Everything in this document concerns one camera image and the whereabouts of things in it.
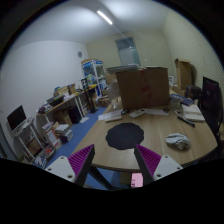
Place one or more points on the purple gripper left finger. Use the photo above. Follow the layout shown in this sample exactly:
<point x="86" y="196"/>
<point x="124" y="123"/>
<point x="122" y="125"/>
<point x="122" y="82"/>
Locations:
<point x="75" y="167"/>

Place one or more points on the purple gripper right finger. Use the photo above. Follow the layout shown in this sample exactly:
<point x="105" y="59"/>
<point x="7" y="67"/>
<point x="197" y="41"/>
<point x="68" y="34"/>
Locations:
<point x="153" y="166"/>

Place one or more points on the round black mouse pad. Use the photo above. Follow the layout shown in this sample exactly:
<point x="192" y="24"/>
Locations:
<point x="124" y="136"/>

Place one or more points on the grey computer mouse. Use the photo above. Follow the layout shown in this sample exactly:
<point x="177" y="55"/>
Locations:
<point x="178" y="141"/>

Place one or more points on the stack of books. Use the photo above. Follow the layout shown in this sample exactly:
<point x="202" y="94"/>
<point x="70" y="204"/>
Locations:
<point x="64" y="132"/>

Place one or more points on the white remote control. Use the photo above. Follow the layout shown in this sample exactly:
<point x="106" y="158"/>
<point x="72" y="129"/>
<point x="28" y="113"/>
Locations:
<point x="137" y="113"/>

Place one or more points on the white keyboard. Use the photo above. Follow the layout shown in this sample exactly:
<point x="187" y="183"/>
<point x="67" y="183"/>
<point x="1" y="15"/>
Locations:
<point x="114" y="118"/>

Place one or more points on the black marker pen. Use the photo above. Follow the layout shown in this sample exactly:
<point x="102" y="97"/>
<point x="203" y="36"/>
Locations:
<point x="186" y="121"/>

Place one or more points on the white paper sheet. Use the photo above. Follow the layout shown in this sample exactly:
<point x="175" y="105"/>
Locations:
<point x="111" y="114"/>

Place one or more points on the cluttered side desk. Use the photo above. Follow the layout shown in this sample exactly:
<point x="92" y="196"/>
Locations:
<point x="74" y="98"/>

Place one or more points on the white shelf rack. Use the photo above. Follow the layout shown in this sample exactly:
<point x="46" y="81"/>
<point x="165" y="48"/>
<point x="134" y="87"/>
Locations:
<point x="29" y="138"/>

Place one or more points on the open white notebook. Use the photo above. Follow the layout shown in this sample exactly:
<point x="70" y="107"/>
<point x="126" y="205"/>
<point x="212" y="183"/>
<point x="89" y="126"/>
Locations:
<point x="193" y="113"/>

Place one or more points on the large cardboard box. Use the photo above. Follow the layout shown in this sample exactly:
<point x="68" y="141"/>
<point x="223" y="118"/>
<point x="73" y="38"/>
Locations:
<point x="145" y="88"/>

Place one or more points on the black computer monitor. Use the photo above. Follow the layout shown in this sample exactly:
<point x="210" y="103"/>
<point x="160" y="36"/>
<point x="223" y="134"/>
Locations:
<point x="16" y="118"/>

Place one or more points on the black office chair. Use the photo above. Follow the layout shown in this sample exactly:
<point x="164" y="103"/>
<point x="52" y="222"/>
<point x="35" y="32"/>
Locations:
<point x="210" y="104"/>

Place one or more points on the glass door display fridge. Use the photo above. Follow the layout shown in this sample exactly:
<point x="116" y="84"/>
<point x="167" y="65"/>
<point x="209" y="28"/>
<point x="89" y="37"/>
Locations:
<point x="93" y="71"/>

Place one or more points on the tall cardboard box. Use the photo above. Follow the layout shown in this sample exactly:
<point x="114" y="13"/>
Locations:
<point x="184" y="76"/>

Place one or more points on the grey door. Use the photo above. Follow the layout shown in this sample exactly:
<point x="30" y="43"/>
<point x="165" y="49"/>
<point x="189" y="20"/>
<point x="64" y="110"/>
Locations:
<point x="127" y="51"/>

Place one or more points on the ceiling fluorescent light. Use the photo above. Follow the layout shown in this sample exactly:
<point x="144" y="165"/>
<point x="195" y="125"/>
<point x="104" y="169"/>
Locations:
<point x="104" y="17"/>

